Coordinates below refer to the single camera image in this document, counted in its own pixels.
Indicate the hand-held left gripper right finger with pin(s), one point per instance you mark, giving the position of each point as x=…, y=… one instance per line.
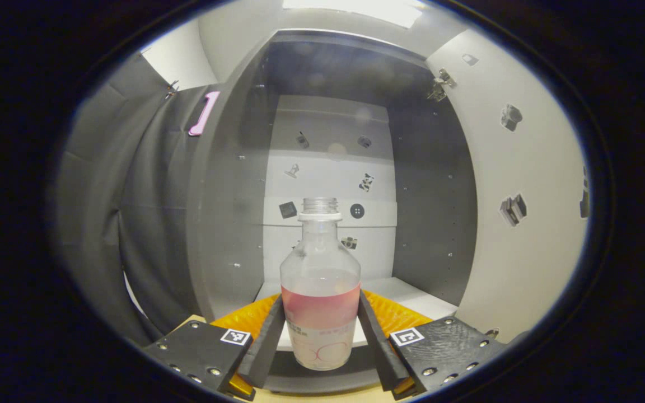
x=378, y=347

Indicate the light grey cabinet door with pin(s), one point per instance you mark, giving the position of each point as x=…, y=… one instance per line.
x=524, y=252

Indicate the clear plastic bottle pink label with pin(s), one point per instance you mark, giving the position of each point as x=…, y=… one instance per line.
x=320, y=263

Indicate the dark grey cabinet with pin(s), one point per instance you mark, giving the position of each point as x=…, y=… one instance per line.
x=233, y=196

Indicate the black backdrop cloth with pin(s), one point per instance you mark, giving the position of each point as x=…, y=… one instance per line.
x=104, y=224

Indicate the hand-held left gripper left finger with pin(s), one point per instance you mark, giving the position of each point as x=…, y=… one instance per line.
x=263, y=347

